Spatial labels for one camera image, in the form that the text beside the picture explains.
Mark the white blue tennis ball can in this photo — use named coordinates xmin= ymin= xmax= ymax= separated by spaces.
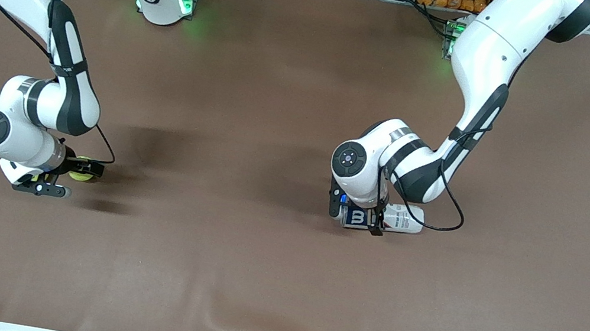
xmin=338 ymin=193 xmax=427 ymax=242

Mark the brown table mat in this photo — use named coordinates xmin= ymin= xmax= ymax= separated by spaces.
xmin=0 ymin=0 xmax=590 ymax=331

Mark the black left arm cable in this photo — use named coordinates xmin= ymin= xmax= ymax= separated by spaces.
xmin=380 ymin=105 xmax=482 ymax=236

